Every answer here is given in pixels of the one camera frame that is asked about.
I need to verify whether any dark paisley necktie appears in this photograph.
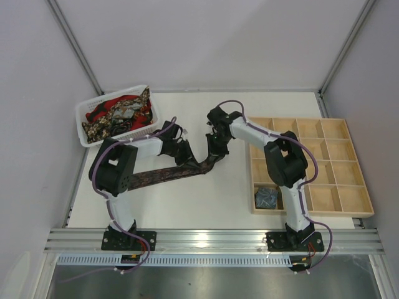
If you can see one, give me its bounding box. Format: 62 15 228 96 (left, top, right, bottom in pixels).
127 158 216 191

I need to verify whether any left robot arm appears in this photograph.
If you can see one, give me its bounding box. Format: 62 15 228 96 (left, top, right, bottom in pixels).
89 119 201 251

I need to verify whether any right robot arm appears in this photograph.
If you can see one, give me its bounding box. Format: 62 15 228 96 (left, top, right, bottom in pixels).
206 106 315 249

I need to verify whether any red patterned tie in basket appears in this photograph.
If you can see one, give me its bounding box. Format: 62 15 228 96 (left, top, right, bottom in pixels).
85 95 153 134

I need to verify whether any white plastic basket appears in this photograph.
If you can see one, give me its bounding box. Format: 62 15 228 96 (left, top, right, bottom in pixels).
75 85 161 148

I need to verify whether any rolled grey tie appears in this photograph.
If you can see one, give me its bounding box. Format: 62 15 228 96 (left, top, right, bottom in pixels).
255 187 278 209

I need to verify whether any brown floral tie in basket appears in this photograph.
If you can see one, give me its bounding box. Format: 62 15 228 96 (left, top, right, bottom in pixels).
82 87 150 144

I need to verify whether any wooden compartment tray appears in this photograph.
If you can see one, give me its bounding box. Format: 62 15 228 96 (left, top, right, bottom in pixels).
251 117 374 218

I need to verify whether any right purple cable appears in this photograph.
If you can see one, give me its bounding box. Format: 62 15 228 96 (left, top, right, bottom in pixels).
216 100 334 275

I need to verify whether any purple cable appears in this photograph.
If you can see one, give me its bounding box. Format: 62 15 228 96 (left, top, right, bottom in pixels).
60 116 178 283
216 100 334 275

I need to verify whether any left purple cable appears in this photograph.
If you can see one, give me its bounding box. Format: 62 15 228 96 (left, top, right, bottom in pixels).
60 116 178 283

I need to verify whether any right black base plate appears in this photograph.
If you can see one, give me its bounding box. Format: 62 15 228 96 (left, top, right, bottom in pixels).
266 231 325 252

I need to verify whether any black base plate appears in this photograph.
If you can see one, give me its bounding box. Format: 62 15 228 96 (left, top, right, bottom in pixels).
266 231 325 252
101 228 156 251

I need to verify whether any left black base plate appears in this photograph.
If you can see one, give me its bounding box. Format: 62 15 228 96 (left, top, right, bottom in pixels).
101 228 156 251

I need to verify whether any white slotted cable duct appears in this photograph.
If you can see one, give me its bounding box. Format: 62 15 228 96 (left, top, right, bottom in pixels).
57 254 292 267

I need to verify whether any aluminium rail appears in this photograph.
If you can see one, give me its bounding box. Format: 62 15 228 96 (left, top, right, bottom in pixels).
44 228 384 255

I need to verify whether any left aluminium frame post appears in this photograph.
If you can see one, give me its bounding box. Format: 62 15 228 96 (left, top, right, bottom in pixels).
45 0 104 96

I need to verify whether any aluminium frame post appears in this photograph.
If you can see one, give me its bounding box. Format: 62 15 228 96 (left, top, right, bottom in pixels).
45 0 104 96
318 0 379 97

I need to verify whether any right aluminium frame post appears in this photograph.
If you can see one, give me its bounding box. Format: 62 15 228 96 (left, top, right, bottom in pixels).
318 0 379 97

